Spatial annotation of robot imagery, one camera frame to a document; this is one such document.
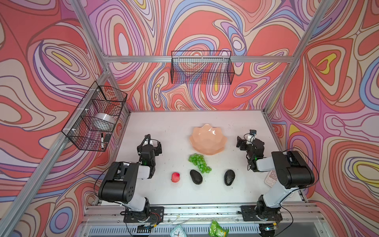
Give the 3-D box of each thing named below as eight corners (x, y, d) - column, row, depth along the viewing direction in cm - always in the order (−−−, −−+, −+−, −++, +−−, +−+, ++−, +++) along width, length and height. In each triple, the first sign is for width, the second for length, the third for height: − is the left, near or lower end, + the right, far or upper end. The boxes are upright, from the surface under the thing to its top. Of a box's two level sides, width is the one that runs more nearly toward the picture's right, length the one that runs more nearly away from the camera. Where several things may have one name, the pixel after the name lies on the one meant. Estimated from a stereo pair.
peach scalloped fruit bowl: (201, 160, 95) (201, 157, 91) (186, 135, 108) (186, 131, 104) (230, 147, 101) (231, 143, 98) (212, 124, 114) (213, 120, 111)
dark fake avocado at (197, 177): (196, 186, 83) (196, 184, 81) (188, 173, 88) (188, 171, 85) (204, 181, 85) (204, 179, 82) (196, 169, 89) (196, 167, 87)
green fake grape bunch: (188, 160, 93) (188, 157, 90) (196, 152, 96) (196, 150, 94) (205, 176, 86) (206, 174, 84) (213, 167, 90) (214, 165, 87)
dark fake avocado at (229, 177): (225, 186, 84) (226, 183, 80) (223, 172, 89) (224, 169, 86) (234, 186, 84) (236, 183, 80) (232, 172, 89) (234, 169, 86)
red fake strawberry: (171, 182, 85) (171, 180, 82) (172, 174, 88) (171, 172, 85) (179, 182, 85) (179, 180, 82) (179, 174, 88) (179, 172, 85)
